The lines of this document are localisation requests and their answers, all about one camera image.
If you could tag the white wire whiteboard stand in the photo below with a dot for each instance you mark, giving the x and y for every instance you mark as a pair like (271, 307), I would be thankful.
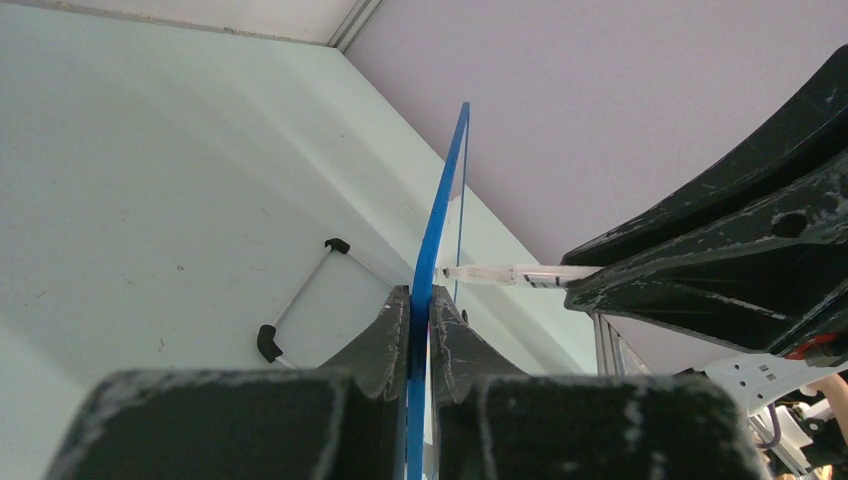
(266, 343)

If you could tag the blue framed whiteboard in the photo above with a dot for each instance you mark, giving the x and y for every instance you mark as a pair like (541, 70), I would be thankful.
(422, 289)

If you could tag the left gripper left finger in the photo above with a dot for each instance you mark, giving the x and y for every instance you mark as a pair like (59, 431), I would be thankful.
(345, 419)

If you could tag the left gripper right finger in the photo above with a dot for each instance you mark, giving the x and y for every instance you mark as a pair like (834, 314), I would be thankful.
(494, 421)

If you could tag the aluminium frame rail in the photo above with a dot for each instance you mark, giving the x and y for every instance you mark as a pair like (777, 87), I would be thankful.
(614, 355)

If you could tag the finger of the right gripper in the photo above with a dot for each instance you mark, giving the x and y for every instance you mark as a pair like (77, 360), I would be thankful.
(766, 279)
(802, 135)

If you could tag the black whiteboard marker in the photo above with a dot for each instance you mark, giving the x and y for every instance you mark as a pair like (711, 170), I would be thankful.
(531, 276)

